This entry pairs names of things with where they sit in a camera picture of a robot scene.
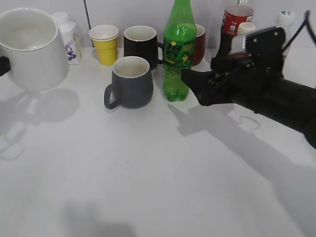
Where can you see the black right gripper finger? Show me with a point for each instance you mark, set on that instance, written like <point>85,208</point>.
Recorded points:
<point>200,83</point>
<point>227,64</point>

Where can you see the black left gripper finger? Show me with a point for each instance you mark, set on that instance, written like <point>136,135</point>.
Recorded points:
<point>4,65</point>

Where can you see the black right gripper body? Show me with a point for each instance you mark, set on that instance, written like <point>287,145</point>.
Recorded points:
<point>258,80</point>

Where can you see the white ceramic mug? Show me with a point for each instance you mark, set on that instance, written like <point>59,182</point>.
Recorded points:
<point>32,42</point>

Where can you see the green soda bottle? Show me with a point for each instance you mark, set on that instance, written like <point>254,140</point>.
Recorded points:
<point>179,46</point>

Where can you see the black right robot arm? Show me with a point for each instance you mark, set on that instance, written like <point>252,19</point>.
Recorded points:
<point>298,113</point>

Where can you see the yellow paper cup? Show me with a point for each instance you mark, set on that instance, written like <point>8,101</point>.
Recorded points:
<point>105,40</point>

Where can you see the dark red mug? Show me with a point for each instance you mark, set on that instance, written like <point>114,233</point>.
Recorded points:
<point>200,45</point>

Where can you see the brown coffee drink bottle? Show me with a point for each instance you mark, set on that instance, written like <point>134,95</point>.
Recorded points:
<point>237,46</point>

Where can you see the cola bottle red label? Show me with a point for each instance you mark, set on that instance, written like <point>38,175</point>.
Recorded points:
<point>236,12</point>

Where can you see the white yogurt drink bottle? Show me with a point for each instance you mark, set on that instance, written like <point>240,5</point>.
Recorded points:
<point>70,36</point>

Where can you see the grey ceramic mug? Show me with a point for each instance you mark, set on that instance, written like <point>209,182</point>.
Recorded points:
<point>132,84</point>

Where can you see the clear water bottle green label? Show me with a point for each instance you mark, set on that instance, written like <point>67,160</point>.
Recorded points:
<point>285,19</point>

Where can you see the black ceramic mug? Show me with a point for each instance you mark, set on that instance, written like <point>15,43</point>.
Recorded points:
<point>142,41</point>

